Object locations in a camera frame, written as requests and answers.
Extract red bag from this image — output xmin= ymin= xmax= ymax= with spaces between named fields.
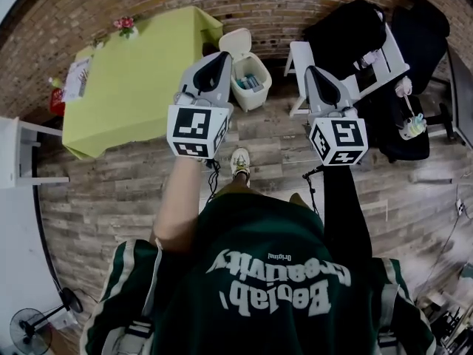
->
xmin=49 ymin=88 xmax=67 ymax=117

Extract person's tan shorts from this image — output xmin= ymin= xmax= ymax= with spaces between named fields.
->
xmin=216 ymin=181 xmax=310 ymax=209

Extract person's left white sneaker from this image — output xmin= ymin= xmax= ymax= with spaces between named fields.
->
xmin=231 ymin=148 xmax=252 ymax=188

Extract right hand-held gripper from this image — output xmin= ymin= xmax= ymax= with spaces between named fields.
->
xmin=304 ymin=65 xmax=369 ymax=167

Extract pink flower vase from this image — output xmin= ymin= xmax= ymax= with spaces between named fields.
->
xmin=112 ymin=16 xmax=140 ymax=39

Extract black standing fan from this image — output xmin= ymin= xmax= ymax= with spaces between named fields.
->
xmin=9 ymin=286 xmax=84 ymax=355

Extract blue and white packets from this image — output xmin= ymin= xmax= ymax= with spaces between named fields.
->
xmin=236 ymin=74 xmax=263 ymax=92

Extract black office chair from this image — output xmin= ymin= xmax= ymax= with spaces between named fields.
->
xmin=356 ymin=0 xmax=457 ymax=164

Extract grey harness strap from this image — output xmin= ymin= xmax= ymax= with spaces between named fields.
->
xmin=118 ymin=318 xmax=154 ymax=355
xmin=376 ymin=331 xmax=400 ymax=355

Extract white pedal trash bin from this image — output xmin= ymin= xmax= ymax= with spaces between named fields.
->
xmin=229 ymin=53 xmax=273 ymax=113

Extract white brush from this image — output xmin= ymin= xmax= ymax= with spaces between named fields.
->
xmin=395 ymin=75 xmax=417 ymax=120

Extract white printed booklet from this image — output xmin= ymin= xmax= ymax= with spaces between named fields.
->
xmin=62 ymin=57 xmax=92 ymax=101

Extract green tablecloth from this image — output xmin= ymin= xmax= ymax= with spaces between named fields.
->
xmin=61 ymin=5 xmax=225 ymax=160

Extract person's bare left forearm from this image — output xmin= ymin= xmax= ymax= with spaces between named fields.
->
xmin=152 ymin=157 xmax=208 ymax=254

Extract dark desk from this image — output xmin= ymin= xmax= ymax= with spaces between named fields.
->
xmin=446 ymin=46 xmax=473 ymax=147

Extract person's green printed jersey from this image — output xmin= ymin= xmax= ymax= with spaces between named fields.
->
xmin=80 ymin=192 xmax=437 ymax=355

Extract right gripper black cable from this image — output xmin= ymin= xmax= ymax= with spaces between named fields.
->
xmin=302 ymin=164 xmax=326 ymax=216

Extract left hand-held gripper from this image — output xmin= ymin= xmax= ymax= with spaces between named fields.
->
xmin=166 ymin=50 xmax=235 ymax=161

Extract white cup with colourful cloth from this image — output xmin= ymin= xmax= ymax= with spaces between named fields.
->
xmin=398 ymin=112 xmax=428 ymax=140

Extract white side stool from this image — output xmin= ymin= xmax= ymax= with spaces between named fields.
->
xmin=0 ymin=115 xmax=70 ymax=189

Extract person's black-sleeved right forearm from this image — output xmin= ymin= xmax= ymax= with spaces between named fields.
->
xmin=321 ymin=164 xmax=374 ymax=262

